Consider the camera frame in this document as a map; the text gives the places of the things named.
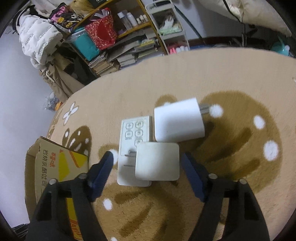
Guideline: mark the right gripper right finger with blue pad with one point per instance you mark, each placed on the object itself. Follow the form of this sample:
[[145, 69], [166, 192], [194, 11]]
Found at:
[[244, 220]]

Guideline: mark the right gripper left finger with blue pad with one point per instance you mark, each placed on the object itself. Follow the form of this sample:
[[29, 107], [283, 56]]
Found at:
[[51, 220]]

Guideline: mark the brown cardboard box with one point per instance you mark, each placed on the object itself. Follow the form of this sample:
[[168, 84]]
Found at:
[[46, 160]]

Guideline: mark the white square power adapter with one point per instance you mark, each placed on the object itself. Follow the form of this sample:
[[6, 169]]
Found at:
[[156, 161]]

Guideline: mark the beige floral carpet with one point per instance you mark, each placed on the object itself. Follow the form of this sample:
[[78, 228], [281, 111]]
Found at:
[[198, 145]]

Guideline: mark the white large charger block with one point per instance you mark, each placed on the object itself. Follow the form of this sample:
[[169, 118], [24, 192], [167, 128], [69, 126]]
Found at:
[[180, 121]]

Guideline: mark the small white remote control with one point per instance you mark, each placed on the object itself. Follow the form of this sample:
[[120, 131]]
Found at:
[[133, 132]]

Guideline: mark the plush toys in bag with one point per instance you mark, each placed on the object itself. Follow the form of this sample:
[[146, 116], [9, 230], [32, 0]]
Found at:
[[52, 102]]

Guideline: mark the tan trench coat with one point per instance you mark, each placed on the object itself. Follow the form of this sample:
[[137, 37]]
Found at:
[[61, 83]]

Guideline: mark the stack of books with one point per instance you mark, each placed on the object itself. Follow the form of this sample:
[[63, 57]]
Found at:
[[101, 65]]

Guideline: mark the teal storage bag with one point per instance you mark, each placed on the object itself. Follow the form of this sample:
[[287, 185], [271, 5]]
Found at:
[[84, 44]]

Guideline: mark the white puffer jacket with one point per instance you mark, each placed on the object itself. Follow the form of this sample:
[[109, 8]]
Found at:
[[38, 38]]

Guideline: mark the wooden shelf unit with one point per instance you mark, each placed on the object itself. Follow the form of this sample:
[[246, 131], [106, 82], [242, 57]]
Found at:
[[137, 37]]

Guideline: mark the red patterned gift bag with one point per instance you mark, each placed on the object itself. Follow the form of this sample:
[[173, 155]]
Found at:
[[101, 29]]

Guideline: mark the blonde wig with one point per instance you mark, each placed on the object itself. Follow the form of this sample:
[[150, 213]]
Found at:
[[81, 7]]

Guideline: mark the white metal trolley cart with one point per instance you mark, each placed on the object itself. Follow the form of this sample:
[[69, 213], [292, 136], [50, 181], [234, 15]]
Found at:
[[168, 26]]

